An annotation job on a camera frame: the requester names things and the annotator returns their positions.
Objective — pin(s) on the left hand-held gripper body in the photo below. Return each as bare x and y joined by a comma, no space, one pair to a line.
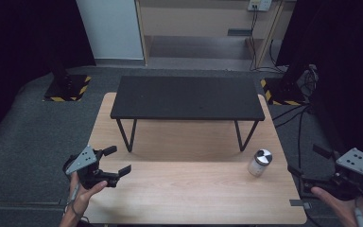
86,167

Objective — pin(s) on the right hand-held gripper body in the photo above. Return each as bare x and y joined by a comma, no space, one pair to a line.
353,179

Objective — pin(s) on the white jar with metal lid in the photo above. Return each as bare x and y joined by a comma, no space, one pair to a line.
258,165

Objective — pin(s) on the person's right hand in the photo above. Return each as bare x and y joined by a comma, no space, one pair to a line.
343,205

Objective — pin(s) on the person's left hand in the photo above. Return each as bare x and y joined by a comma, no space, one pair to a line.
82,197

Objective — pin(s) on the grey tape strip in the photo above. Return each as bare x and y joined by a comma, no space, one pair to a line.
299,203

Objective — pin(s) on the black stand with striped base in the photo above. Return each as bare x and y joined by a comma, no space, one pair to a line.
282,93
66,88

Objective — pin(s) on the black curtain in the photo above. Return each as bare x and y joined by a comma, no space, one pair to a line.
346,63
19,38

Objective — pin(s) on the black shelf with metal legs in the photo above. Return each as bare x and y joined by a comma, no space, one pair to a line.
186,97

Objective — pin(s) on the white cabinet panel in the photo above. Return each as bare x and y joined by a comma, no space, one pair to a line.
113,28

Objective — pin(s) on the white power strip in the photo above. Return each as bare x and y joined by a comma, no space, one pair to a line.
260,4

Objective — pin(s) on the wooden desk frame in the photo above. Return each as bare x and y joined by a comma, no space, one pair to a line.
201,22

